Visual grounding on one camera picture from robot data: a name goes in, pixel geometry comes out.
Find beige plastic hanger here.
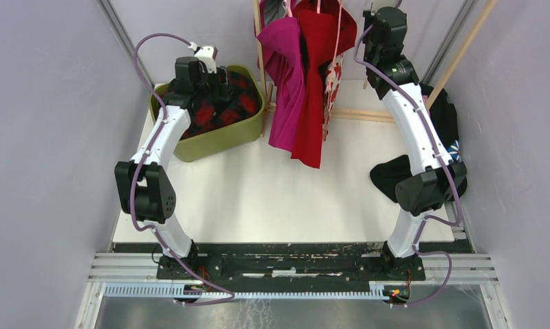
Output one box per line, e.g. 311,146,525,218
363,1,375,90

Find red navy plaid skirt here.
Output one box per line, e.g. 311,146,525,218
156,67,262,140

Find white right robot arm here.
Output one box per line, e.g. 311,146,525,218
357,6,467,280

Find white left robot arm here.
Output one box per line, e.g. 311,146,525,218
114,56,232,279

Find pink plastic hanger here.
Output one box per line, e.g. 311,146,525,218
315,1,343,62

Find magenta pleated skirt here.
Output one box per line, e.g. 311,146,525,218
258,17,305,151

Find red dress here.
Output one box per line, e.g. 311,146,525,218
292,1,358,169

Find white red floral garment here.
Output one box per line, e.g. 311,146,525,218
322,54,344,141

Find olive green plastic basket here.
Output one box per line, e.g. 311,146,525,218
147,58,264,165

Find wooden clothes rack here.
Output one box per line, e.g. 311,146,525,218
259,1,498,127

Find grey garment on rack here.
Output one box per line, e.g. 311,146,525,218
259,0,286,28

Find black shirt with flower print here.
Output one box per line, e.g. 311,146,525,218
370,84,468,205

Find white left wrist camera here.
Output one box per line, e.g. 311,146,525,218
188,42,218,74

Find aluminium corner rail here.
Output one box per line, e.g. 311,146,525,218
97,0,154,86

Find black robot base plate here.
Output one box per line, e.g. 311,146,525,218
111,241,475,294

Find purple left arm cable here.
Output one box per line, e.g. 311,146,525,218
129,32,236,306

